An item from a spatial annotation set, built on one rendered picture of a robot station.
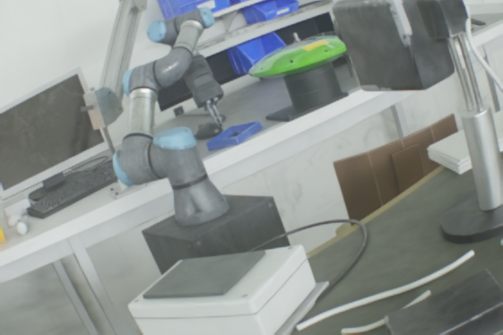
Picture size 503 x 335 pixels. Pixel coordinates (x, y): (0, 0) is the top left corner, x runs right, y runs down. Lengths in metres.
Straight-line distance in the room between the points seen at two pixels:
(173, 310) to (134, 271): 2.32
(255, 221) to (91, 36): 1.40
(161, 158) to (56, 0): 1.32
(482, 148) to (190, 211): 1.09
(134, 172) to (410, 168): 0.64
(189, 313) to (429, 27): 0.43
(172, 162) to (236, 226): 0.20
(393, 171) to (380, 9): 0.95
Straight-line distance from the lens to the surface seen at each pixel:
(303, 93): 2.39
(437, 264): 0.94
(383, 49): 0.97
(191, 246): 1.85
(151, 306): 0.93
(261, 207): 1.94
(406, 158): 1.85
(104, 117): 2.16
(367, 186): 1.87
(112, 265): 3.19
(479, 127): 0.96
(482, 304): 0.71
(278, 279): 0.91
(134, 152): 1.98
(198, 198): 1.93
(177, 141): 1.91
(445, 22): 0.92
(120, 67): 2.26
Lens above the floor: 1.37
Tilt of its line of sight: 11 degrees down
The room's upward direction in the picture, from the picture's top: 19 degrees counter-clockwise
